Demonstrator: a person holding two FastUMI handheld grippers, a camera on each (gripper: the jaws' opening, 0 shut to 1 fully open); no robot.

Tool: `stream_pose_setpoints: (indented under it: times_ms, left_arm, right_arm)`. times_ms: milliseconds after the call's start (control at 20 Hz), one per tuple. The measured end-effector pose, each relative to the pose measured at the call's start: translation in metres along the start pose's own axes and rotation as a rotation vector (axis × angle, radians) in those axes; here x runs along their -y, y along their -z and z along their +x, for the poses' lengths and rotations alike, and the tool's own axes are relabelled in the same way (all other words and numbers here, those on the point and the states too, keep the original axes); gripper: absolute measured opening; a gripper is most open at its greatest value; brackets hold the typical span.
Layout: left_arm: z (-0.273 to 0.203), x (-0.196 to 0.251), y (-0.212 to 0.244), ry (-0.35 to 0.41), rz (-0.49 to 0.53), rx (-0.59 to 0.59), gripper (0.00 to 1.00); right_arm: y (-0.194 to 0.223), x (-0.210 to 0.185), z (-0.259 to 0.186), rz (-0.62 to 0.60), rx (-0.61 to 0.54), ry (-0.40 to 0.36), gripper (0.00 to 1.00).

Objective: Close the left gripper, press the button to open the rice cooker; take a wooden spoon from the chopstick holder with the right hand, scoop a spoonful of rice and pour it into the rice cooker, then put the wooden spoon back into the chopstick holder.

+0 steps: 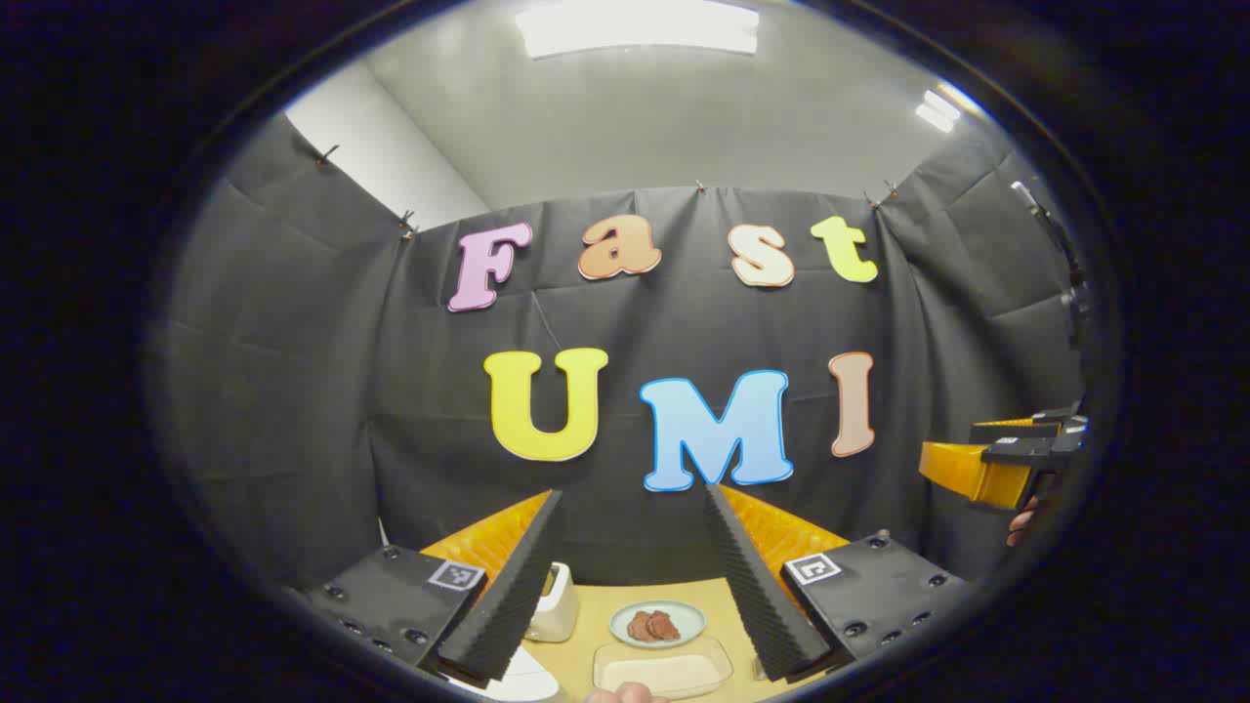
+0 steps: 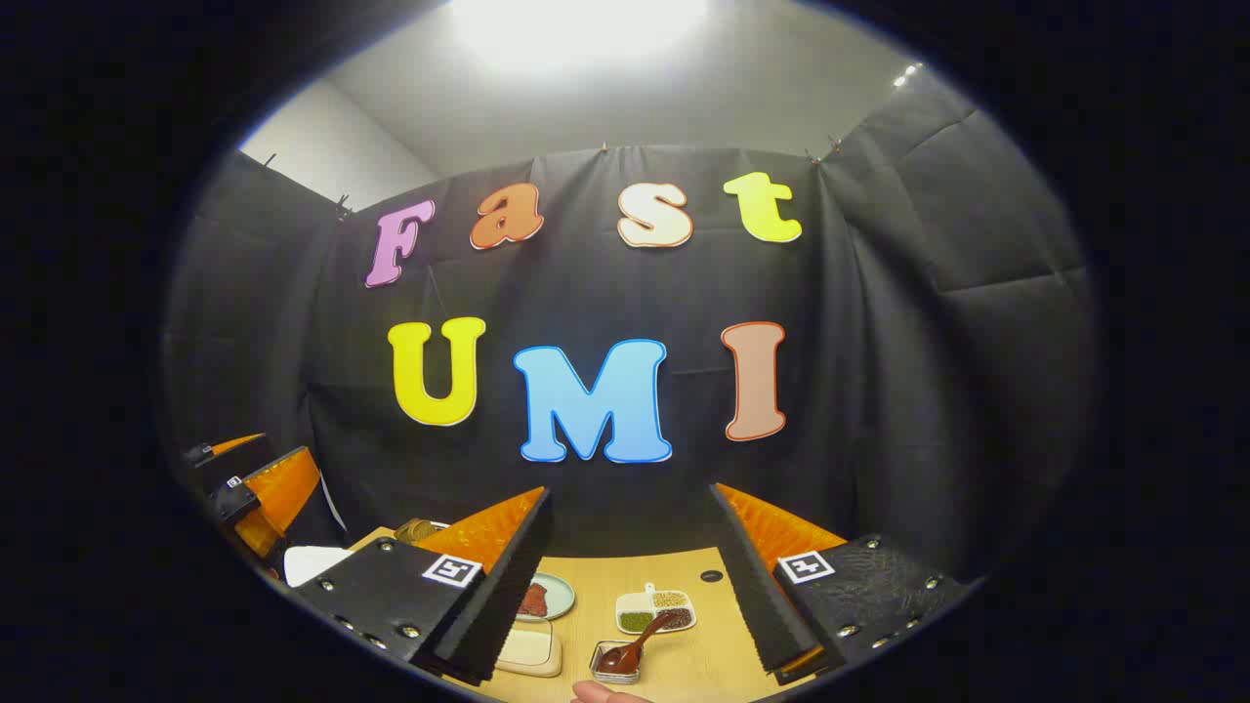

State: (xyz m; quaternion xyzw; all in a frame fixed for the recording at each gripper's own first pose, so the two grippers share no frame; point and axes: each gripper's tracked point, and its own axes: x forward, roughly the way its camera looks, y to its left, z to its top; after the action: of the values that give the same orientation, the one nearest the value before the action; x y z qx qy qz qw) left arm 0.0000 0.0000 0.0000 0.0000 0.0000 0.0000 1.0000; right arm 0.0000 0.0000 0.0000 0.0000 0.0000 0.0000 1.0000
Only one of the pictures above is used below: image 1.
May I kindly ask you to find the black backdrop cloth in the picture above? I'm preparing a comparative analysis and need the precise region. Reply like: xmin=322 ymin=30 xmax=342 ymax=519
xmin=146 ymin=112 xmax=1095 ymax=592

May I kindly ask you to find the pale green plate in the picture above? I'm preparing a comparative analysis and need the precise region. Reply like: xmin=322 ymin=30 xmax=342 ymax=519
xmin=609 ymin=600 xmax=706 ymax=650

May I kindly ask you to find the white toaster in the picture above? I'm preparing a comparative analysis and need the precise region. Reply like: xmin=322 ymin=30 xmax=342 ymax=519
xmin=524 ymin=561 xmax=580 ymax=643

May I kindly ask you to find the white rice cooker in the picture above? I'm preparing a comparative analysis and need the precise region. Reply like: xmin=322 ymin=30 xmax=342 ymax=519
xmin=444 ymin=644 xmax=563 ymax=702

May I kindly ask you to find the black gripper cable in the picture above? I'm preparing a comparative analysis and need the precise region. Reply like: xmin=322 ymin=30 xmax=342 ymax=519
xmin=1011 ymin=179 xmax=1093 ymax=345

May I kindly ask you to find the ceiling light panel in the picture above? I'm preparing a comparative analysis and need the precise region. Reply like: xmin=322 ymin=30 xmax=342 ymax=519
xmin=915 ymin=88 xmax=963 ymax=135
xmin=516 ymin=0 xmax=760 ymax=58

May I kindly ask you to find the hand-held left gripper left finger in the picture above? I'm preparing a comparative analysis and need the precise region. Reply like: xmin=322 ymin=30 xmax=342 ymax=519
xmin=293 ymin=488 xmax=565 ymax=684

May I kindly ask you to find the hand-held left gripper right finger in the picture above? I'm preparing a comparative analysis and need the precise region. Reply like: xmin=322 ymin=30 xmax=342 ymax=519
xmin=703 ymin=482 xmax=973 ymax=682

